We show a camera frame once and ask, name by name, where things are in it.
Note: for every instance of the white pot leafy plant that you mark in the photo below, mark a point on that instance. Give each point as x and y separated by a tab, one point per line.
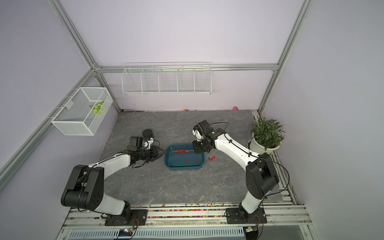
267	136

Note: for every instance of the white wire basket left wall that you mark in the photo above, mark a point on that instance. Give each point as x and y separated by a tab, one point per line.
76	118

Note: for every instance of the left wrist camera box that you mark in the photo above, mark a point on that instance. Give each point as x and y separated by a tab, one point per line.
135	144

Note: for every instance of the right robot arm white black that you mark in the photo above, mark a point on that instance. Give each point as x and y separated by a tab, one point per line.
261	174

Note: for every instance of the black round container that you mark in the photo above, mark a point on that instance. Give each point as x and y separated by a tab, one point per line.
148	134

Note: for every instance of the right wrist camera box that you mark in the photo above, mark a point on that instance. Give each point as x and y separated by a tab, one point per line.
202	129

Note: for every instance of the white wire wall shelf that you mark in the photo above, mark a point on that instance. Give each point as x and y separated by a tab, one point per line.
167	78

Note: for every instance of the teal plastic storage box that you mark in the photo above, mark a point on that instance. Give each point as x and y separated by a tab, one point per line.
176	161

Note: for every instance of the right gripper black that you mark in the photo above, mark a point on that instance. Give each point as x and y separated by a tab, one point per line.
197	148

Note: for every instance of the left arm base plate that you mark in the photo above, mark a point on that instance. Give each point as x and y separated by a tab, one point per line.
134	217

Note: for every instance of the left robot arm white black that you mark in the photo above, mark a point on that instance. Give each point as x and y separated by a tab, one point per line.
85	189

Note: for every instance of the green toy in basket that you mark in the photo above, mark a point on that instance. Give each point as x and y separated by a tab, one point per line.
98	109

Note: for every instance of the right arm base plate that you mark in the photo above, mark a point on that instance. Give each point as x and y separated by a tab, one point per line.
240	216

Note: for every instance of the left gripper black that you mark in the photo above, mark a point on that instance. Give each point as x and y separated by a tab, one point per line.
155	153

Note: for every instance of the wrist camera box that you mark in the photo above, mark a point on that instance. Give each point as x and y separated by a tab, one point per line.
135	144
202	129

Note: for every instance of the red sleeve cluster piece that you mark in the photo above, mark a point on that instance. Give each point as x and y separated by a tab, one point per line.
182	151

